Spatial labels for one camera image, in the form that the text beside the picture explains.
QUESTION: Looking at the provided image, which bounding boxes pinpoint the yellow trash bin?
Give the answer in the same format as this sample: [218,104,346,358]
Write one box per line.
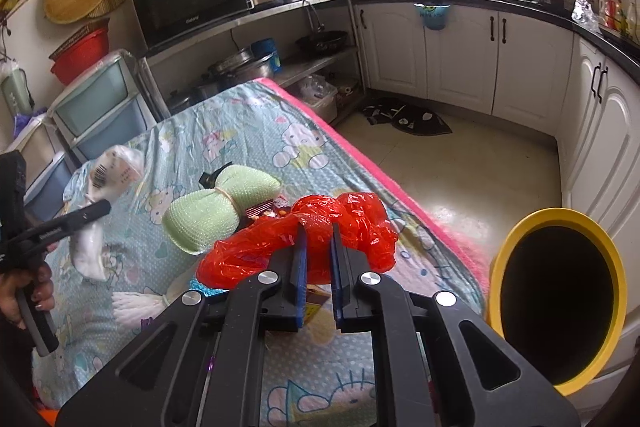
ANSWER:
[487,207,628,397]

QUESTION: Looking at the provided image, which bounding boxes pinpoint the green mesh cloth bundle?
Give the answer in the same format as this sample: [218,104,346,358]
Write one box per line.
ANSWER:
[162,165,281,256]

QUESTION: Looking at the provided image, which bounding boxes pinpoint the plastic drawer cabinet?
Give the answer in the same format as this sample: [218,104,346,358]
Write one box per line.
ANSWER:
[9,50,156,221]

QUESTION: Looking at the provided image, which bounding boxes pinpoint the white plastic bag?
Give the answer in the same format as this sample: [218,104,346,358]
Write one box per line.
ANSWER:
[70,145,144,282]

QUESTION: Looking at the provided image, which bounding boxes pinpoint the red plastic bag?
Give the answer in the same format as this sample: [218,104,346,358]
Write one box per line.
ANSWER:
[195,193,398,289]

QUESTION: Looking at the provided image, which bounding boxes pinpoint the blue hanging basket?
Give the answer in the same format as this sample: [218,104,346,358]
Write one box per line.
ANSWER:
[414,3,450,31]

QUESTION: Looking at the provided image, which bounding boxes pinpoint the metal shelf rack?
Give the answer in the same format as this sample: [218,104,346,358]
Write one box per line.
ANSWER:
[137,0,366,121]

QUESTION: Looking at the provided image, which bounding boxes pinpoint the red snack wrapper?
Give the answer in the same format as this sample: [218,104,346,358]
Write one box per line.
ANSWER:
[239,195,291,230]

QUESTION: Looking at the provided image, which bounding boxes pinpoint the blue cloth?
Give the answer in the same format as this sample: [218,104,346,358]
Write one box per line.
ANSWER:
[189,277,227,297]

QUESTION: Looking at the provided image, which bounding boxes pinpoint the black frying pan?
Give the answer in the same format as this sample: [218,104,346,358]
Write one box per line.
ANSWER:
[295,4,349,58]

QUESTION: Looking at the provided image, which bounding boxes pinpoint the red plastic basin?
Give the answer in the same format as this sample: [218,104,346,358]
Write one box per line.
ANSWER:
[49,17,110,86]

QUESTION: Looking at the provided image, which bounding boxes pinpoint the black floor mat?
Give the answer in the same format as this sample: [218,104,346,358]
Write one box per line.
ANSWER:
[361,101,452,136]

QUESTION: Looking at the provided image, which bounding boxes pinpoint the red yellow paper carton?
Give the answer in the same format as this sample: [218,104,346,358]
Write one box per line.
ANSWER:
[303,285,331,325]

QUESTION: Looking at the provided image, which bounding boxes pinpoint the cartoon cat tablecloth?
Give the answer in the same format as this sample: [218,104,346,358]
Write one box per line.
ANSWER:
[30,77,490,427]

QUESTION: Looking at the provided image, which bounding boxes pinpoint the white kitchen cabinets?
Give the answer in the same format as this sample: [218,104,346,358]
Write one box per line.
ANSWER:
[354,0,639,413]

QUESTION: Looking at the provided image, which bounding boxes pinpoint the steel cooking pot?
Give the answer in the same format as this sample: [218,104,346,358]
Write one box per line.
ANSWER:
[207,48,274,87]

